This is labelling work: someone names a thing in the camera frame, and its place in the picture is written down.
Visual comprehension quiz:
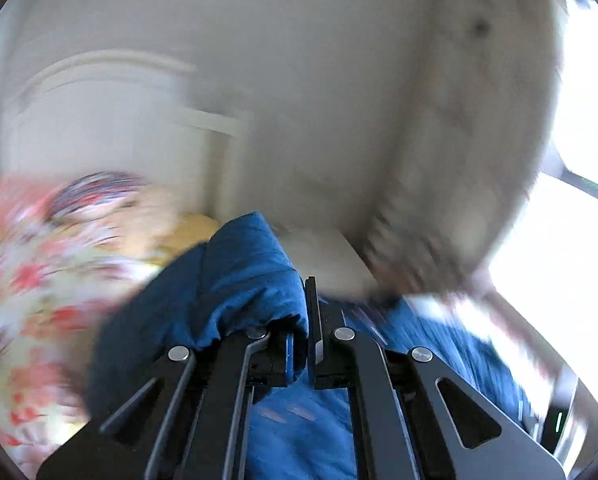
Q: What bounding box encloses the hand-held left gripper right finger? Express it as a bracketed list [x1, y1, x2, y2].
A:
[304, 276, 567, 480]

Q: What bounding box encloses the blue down jacket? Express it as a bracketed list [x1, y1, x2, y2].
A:
[86, 211, 535, 480]

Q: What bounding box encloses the yellow pillow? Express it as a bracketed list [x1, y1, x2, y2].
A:
[154, 212, 225, 267]

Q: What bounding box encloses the white nightstand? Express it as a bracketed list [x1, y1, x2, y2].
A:
[279, 229, 380, 302]

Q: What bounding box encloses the white wooden headboard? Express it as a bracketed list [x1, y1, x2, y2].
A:
[0, 50, 255, 213]

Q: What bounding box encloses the printed beige curtain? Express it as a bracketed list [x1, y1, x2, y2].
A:
[361, 0, 566, 297]

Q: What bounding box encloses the mandala patterned pillow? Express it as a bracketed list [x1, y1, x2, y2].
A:
[49, 172, 150, 221]

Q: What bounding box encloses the dark framed window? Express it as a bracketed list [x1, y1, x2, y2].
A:
[479, 0, 598, 321]

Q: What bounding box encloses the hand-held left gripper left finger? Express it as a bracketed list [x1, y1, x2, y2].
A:
[36, 327, 297, 480]

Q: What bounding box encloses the pink pillow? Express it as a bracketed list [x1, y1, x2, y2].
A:
[124, 187, 180, 243]

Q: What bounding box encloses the floral quilt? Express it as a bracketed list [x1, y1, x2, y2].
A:
[0, 175, 180, 466]

